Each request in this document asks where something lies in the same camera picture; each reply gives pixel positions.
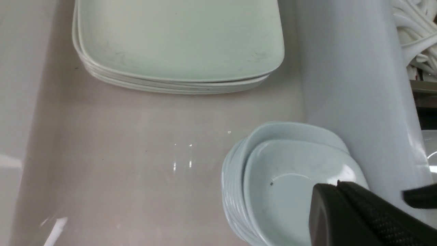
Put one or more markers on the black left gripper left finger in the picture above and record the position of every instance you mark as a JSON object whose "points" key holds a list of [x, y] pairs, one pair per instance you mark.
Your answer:
{"points": [[348, 214]]}

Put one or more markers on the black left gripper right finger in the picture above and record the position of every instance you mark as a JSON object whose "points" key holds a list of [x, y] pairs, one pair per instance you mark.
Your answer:
{"points": [[421, 198]]}

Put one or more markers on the olive green plastic bin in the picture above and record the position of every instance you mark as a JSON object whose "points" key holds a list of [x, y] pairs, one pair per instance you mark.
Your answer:
{"points": [[423, 86]]}

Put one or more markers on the pile of white soup spoons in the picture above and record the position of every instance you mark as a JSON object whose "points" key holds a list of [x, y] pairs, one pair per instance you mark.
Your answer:
{"points": [[415, 21]]}

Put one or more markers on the stack of white square plates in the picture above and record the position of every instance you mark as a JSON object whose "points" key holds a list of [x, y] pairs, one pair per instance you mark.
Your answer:
{"points": [[192, 47]]}

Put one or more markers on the large white plastic tub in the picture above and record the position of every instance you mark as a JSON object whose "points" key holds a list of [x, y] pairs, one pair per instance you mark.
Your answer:
{"points": [[100, 165]]}

